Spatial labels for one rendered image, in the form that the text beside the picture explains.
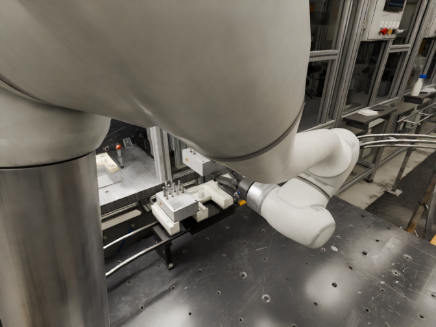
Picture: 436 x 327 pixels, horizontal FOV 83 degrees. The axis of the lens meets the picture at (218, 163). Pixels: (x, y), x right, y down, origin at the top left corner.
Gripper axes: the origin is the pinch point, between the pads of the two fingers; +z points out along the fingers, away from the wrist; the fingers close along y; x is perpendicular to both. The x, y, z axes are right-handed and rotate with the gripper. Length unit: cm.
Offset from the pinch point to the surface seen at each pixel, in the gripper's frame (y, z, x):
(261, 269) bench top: -35.7, -21.2, -6.2
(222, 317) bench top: -35.7, -25.5, 15.2
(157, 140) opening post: 4.3, 18.8, 9.4
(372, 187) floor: -103, 8, -216
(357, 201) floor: -104, 7, -179
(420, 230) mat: -102, -43, -178
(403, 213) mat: -102, -27, -191
